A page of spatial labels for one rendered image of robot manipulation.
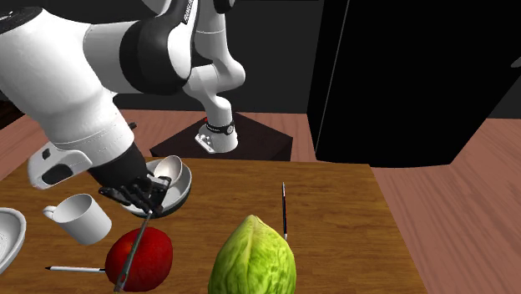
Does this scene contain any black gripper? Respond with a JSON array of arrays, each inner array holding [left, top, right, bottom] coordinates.
[[87, 142, 172, 216]]

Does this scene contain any grey pen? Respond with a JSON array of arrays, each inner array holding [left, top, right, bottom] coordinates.
[[113, 210, 154, 293]]

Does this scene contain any small white bowl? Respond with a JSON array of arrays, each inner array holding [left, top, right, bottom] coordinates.
[[153, 155, 184, 187]]

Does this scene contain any white bowl with dark rim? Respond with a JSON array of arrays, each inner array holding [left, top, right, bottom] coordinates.
[[121, 158, 193, 220]]

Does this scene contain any red apple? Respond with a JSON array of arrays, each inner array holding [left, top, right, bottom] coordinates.
[[104, 226, 174, 293]]

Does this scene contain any white mug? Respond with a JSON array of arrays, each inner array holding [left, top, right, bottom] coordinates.
[[42, 193, 113, 246]]

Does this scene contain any white pen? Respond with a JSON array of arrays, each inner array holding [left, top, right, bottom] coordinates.
[[44, 265, 107, 273]]

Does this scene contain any dark robot stand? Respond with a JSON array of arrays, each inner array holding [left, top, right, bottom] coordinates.
[[149, 111, 294, 162]]

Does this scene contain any green cabbage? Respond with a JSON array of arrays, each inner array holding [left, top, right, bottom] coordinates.
[[207, 214, 297, 294]]

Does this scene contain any white plate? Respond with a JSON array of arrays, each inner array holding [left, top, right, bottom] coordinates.
[[0, 206, 28, 275]]

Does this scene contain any black pen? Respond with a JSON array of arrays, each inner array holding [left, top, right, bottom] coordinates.
[[281, 181, 289, 241]]

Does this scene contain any large black cabinet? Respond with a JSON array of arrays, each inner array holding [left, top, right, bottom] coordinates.
[[306, 0, 521, 170]]

